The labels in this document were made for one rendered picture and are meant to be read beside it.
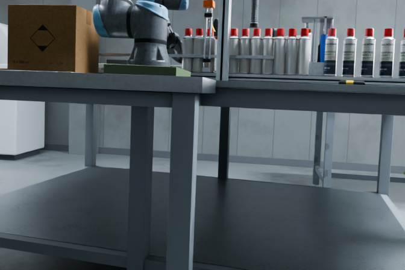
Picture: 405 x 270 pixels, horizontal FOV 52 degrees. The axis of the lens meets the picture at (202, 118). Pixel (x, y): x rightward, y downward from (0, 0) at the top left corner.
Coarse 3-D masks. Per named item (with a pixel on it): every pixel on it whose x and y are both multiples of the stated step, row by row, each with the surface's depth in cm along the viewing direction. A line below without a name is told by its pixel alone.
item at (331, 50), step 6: (330, 30) 176; (330, 36) 176; (330, 42) 175; (336, 42) 175; (330, 48) 175; (336, 48) 176; (330, 54) 175; (336, 54) 176; (324, 60) 178; (330, 60) 176; (336, 60) 177; (324, 66) 178; (330, 66) 176; (324, 72) 178; (330, 72) 176
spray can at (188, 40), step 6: (186, 30) 192; (186, 36) 192; (186, 42) 191; (192, 42) 192; (186, 48) 191; (192, 48) 192; (186, 60) 192; (192, 60) 193; (186, 66) 192; (192, 66) 194
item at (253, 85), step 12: (216, 84) 125; (228, 84) 124; (240, 84) 123; (252, 84) 122; (264, 84) 121; (276, 84) 120; (288, 84) 120; (300, 84) 119; (312, 84) 118; (324, 84) 117; (336, 84) 116; (348, 84) 115
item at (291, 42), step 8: (296, 32) 181; (288, 40) 180; (296, 40) 180; (288, 48) 180; (296, 48) 180; (288, 56) 180; (296, 56) 180; (288, 64) 180; (296, 64) 181; (288, 72) 181; (296, 72) 182
